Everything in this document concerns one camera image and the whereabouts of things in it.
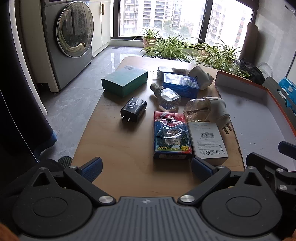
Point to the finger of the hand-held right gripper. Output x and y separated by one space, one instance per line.
288 150
256 159

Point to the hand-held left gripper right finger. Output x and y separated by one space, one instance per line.
203 168

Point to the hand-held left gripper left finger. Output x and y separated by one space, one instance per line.
92 168

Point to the small white labelled box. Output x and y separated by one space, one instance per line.
208 141

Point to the orange-edged cardboard box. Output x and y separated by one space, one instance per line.
254 120

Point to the red and blue card pack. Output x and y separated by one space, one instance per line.
172 139

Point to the vaporizer with clear bottle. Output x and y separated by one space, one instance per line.
215 105

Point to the black wall charger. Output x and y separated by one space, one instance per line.
134 107

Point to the clear bottle with grey cap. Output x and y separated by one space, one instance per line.
167 97

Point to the blue printed box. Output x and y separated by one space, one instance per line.
180 84

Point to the white plug-in vaporizer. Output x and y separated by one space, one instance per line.
198 76

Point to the teal cardboard box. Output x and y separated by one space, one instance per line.
124 78

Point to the white power adapter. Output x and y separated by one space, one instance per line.
181 70

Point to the white wall charger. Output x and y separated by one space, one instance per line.
164 70

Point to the dark folding board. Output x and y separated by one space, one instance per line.
275 92

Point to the blue plastic stool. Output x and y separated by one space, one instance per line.
288 89

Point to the white round fan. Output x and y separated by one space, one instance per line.
266 68

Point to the black bag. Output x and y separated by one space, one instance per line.
252 69

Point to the potted spider plant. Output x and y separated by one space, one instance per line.
171 48
149 37
205 48
224 59

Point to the brown rolled mat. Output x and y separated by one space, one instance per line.
248 39

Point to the grey washing machine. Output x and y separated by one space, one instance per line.
74 30

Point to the cream floor cabinet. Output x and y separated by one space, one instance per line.
101 27

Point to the dark framed window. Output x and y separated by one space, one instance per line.
208 14

